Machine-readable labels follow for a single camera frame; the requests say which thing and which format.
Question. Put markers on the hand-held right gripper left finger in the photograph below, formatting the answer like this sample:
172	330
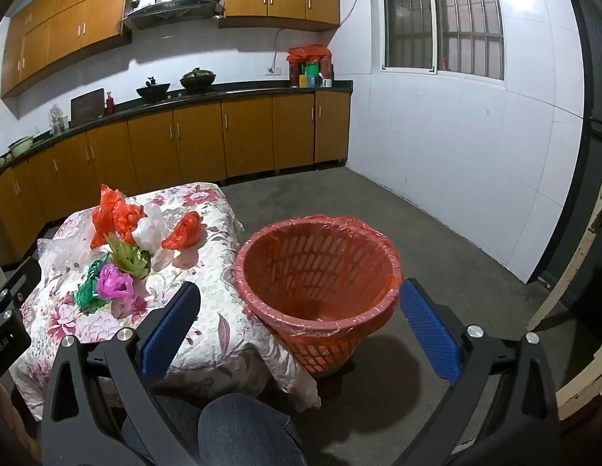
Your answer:
170	330

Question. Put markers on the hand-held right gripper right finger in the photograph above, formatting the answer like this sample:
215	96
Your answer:
429	330

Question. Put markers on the pink plastic bag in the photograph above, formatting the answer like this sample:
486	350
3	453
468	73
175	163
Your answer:
114	281

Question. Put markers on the yellow-green plastic bag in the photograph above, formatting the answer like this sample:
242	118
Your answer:
128	257

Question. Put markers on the orange basket with red liner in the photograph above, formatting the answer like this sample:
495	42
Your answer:
301	272

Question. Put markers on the floral blanket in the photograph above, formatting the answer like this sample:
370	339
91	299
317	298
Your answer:
218	320

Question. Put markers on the dark green plastic bag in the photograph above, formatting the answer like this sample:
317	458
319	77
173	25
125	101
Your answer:
87	293

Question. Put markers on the clear plastic bag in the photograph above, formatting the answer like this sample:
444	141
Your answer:
58	257

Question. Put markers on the small red plastic bag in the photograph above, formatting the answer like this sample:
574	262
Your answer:
184	230

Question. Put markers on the white plastic bag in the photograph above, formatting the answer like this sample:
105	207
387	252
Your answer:
150	230

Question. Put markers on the large red plastic bag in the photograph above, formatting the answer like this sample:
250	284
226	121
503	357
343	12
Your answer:
111	218

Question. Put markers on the person's leg in jeans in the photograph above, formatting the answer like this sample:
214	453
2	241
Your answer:
247	432

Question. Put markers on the green pot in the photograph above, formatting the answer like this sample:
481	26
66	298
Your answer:
20	146

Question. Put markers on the wooden base cabinets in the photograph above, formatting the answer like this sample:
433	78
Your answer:
199	136

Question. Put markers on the glass jar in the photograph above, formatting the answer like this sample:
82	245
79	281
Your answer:
56	121

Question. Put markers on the red bottle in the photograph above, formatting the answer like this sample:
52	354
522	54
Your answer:
109	106

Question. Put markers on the dark cutting board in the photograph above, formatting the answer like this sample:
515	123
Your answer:
87	107

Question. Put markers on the black wok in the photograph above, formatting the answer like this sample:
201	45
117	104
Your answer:
153	91

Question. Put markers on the dark pot with lid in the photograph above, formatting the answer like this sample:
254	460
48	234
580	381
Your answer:
198	79

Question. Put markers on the black kitchen countertop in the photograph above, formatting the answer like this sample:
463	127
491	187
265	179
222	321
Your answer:
262	88

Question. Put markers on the red canister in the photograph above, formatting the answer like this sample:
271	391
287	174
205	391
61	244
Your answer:
327	69

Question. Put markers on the green box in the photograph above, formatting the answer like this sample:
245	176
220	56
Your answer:
310	70

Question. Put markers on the dark door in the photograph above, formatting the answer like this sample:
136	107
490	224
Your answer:
592	82

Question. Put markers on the barred window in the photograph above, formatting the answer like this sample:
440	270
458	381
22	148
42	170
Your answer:
433	14

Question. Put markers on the steel range hood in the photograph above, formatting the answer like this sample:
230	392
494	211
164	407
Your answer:
174	9

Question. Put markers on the cream wooden frame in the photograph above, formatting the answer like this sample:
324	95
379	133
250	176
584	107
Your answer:
563	284

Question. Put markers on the wall outlet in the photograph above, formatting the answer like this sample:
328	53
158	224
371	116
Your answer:
274	71

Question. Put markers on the wooden wall cabinets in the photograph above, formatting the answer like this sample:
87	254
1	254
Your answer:
63	24

